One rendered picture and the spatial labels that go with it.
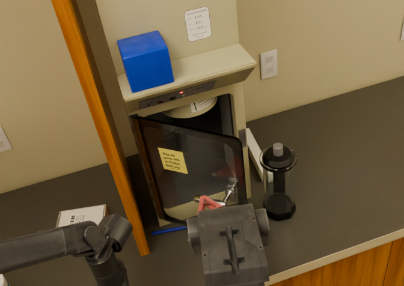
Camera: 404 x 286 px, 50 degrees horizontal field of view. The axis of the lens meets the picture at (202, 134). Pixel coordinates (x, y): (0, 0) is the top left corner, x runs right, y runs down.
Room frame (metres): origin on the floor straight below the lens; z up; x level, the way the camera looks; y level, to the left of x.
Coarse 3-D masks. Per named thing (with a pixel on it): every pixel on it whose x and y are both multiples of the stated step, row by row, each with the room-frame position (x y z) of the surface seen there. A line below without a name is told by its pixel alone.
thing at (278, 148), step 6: (276, 144) 0.93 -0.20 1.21; (282, 144) 0.93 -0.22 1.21; (270, 150) 0.95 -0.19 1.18; (276, 150) 0.92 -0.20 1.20; (282, 150) 0.92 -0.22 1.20; (288, 150) 0.93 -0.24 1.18; (264, 156) 0.93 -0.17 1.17; (270, 156) 0.92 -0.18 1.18; (276, 156) 0.92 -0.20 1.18; (282, 156) 0.91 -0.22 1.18; (288, 156) 0.91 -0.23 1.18; (294, 156) 0.92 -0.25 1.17; (270, 162) 0.90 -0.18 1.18; (276, 162) 0.89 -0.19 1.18; (282, 162) 0.89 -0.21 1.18; (288, 162) 0.89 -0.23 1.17
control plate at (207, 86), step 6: (204, 84) 0.89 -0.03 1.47; (210, 84) 0.90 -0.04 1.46; (180, 90) 0.87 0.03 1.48; (186, 90) 0.89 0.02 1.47; (192, 90) 0.90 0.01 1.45; (198, 90) 0.92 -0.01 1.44; (204, 90) 0.93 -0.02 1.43; (162, 96) 0.87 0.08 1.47; (168, 96) 0.88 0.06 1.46; (174, 96) 0.90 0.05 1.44; (180, 96) 0.92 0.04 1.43; (186, 96) 0.93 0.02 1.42; (144, 102) 0.87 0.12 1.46; (150, 102) 0.88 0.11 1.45; (156, 102) 0.90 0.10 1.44
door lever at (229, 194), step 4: (228, 192) 0.78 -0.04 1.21; (232, 192) 0.78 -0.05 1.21; (196, 196) 0.79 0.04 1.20; (228, 196) 0.77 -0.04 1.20; (232, 196) 0.78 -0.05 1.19; (196, 200) 0.78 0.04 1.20; (204, 200) 0.77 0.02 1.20; (216, 200) 0.76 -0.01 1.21; (220, 200) 0.76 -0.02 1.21; (224, 200) 0.76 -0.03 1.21; (208, 204) 0.76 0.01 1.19; (224, 204) 0.74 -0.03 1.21
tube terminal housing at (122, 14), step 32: (96, 0) 0.94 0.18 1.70; (128, 0) 0.95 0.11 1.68; (160, 0) 0.96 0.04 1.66; (192, 0) 0.98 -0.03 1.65; (224, 0) 0.99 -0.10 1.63; (128, 32) 0.95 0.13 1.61; (160, 32) 0.96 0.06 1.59; (224, 32) 0.99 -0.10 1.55; (192, 96) 0.97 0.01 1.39; (160, 224) 0.94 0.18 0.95
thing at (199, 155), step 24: (144, 120) 0.90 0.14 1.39; (144, 144) 0.91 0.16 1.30; (168, 144) 0.87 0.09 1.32; (192, 144) 0.83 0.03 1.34; (216, 144) 0.79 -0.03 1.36; (240, 144) 0.76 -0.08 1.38; (192, 168) 0.84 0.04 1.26; (216, 168) 0.80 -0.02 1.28; (240, 168) 0.76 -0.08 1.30; (168, 192) 0.89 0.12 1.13; (192, 192) 0.84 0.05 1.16; (216, 192) 0.80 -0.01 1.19; (240, 192) 0.77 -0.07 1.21; (168, 216) 0.90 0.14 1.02; (192, 216) 0.85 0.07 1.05
